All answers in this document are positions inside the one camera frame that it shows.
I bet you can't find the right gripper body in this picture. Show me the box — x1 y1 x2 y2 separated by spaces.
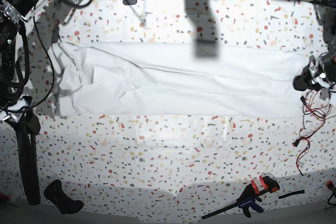
1 96 32 123

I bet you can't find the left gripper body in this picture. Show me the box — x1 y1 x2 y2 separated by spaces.
309 52 335 88

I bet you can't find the white T-shirt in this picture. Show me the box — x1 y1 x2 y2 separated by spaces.
49 42 308 119

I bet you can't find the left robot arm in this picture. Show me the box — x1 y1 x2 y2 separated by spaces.
293 2 335 91

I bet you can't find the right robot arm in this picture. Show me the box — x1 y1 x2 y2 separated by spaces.
1 0 93 136

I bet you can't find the long black cylindrical case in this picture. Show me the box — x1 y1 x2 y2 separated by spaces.
15 116 41 206

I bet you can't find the black game controller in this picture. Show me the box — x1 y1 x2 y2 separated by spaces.
44 179 84 215

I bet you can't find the orange clamp at table edge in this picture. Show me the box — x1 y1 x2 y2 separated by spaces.
326 180 336 207

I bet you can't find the short black rod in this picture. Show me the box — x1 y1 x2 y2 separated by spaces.
278 190 305 199

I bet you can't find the black and orange bar clamp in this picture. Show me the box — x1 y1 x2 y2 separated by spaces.
201 176 280 219

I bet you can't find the red and black wire bundle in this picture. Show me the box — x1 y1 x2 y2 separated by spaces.
292 87 336 177

